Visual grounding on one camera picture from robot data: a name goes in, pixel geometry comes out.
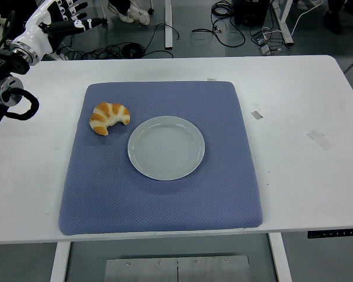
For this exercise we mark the white power strip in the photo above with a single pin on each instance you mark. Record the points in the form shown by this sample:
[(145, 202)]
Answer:
[(59, 54)]

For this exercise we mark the pale grey round plate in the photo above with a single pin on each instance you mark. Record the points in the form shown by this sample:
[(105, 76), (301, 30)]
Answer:
[(164, 149)]

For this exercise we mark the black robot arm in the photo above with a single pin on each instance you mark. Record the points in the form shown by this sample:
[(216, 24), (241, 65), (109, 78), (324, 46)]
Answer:
[(13, 64)]

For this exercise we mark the large clear tape piece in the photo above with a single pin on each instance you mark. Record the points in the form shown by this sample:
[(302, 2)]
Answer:
[(319, 139)]

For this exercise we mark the grey power adapter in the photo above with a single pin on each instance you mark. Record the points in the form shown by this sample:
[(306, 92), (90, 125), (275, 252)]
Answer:
[(261, 38)]

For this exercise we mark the blue quilted mat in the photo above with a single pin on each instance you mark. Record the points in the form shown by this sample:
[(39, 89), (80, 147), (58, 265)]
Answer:
[(164, 205)]

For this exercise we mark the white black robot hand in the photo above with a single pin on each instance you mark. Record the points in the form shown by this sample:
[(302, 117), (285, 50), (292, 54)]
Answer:
[(36, 36)]

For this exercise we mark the person's foot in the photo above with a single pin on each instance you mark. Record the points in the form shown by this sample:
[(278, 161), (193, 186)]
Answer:
[(139, 16), (333, 22), (125, 18)]

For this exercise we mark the black table control panel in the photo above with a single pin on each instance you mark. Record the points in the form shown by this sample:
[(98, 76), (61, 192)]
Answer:
[(335, 233)]

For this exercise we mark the grey foot pedal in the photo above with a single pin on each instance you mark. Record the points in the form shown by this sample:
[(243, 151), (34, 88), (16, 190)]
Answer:
[(266, 50)]

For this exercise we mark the black equipment box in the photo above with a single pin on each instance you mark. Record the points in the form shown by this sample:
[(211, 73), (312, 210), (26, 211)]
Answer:
[(251, 11)]

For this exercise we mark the grey metal plate with screws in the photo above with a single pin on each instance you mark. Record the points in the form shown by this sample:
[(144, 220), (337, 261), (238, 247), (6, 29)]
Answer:
[(176, 270)]

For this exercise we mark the golden striped croissant bread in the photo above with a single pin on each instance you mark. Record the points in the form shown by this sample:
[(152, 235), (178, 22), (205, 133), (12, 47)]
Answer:
[(106, 113)]

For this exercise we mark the white background table leg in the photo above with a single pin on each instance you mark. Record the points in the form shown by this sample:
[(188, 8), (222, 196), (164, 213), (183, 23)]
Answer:
[(286, 26), (168, 26)]

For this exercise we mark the small grey tape piece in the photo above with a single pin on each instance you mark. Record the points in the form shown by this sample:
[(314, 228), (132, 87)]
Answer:
[(256, 115)]

